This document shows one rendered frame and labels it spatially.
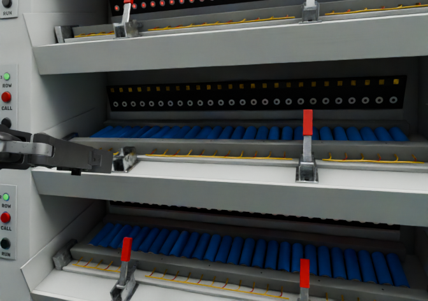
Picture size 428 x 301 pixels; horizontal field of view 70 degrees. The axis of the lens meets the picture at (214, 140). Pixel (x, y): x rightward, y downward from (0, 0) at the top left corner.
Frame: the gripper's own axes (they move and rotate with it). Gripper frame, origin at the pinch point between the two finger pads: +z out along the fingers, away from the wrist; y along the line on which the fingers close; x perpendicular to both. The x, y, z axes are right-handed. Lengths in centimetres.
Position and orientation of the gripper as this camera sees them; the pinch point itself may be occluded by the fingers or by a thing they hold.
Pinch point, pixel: (86, 160)
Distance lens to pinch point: 41.8
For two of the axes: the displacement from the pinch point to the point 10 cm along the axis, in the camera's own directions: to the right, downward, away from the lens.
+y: 9.6, 0.2, -2.8
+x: 0.6, -9.9, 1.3
